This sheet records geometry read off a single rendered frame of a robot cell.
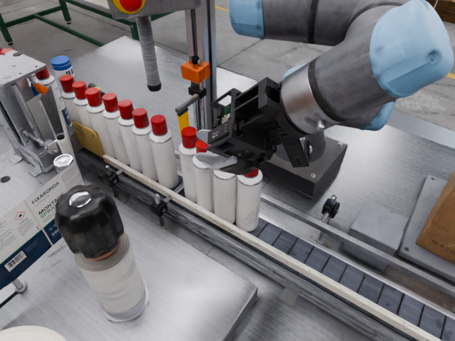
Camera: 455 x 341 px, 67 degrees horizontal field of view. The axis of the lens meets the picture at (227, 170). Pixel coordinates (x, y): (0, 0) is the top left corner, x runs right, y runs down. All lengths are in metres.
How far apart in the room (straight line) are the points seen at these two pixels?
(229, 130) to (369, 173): 0.71
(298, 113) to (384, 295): 0.49
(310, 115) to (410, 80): 0.10
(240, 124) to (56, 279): 0.53
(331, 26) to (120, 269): 0.45
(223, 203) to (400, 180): 0.55
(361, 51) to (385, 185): 0.74
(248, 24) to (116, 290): 0.45
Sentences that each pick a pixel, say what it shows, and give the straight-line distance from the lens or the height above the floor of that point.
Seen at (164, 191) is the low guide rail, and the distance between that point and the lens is 0.85.
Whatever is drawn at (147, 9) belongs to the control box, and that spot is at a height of 1.30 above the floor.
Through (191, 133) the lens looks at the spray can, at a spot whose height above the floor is 1.08.
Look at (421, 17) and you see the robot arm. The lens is 0.34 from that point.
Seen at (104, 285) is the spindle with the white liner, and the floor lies 1.02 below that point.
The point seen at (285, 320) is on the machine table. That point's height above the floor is 0.83.
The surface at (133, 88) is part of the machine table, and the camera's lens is 1.40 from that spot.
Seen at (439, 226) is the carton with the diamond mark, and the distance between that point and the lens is 0.87.
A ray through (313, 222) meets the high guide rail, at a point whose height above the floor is 0.96.
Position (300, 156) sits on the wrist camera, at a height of 1.21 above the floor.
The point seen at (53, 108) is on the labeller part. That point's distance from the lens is 1.01.
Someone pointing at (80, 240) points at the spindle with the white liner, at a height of 1.14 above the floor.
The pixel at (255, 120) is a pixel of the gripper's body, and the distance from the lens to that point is 0.41.
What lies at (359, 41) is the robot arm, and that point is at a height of 1.40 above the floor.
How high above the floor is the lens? 1.53
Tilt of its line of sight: 44 degrees down
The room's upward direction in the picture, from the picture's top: straight up
